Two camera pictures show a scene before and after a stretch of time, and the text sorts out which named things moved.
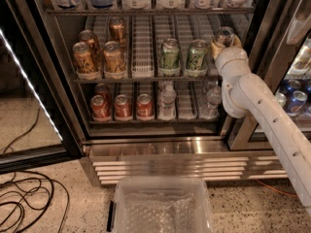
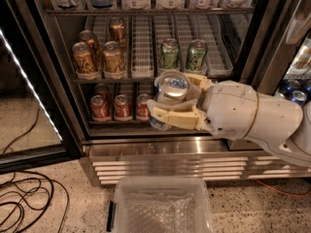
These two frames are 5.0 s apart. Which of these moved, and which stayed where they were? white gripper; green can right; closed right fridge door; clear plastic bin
Moved: white gripper
Stayed: green can right; closed right fridge door; clear plastic bin
